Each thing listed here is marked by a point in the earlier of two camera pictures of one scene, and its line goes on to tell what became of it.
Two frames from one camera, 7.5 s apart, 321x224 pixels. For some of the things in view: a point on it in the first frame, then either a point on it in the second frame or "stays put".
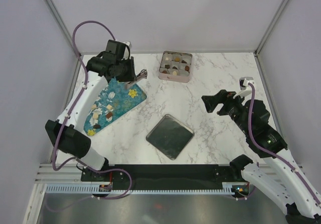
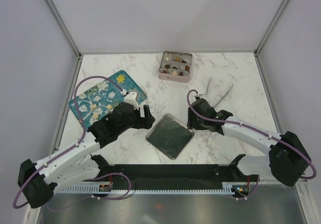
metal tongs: [143, 74] → [207, 90]
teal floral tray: [115, 100] stays put
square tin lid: [170, 136] stays put
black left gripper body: [126, 72] → [136, 121]
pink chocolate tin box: [175, 66] stays put
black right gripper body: [232, 107] → [197, 123]
